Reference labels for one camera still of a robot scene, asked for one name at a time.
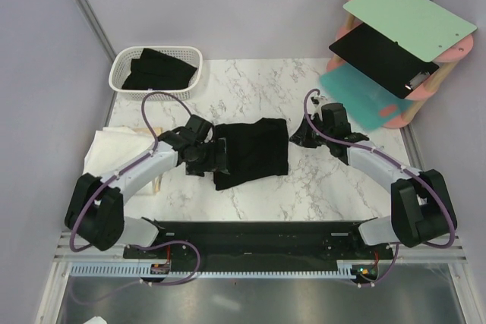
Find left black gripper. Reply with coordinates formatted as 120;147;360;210
186;138;229;177

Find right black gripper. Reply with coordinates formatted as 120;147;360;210
289;114;332;149

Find black t shirt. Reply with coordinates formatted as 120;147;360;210
213;118;289;191

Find white t shirt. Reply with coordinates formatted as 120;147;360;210
83;126;154;176

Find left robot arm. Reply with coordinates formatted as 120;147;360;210
65;115;229;258

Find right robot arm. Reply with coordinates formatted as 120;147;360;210
290;97;457;259

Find black t shirts in basket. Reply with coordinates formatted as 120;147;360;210
121;49;197;91

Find teal cutting board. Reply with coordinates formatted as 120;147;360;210
320;64;413;131

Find black clipboard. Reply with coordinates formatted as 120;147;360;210
329;24;439;99

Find white plastic laundry basket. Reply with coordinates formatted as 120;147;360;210
109;46;203;100

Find pink wooden shelf rack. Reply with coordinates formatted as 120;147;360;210
320;0;477;131

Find green mint board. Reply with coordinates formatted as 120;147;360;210
343;0;477;62

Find white paper scrap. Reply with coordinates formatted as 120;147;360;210
84;316;107;324

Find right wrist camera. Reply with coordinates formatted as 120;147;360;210
311;96;328;119

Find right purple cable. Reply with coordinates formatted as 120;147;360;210
305;88;459;289

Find purple cable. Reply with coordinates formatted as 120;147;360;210
305;88;459;289
68;91;202;304

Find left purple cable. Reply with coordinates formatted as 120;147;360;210
68;91;202;304

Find white slotted cable duct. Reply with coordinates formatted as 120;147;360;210
69;262;356;279

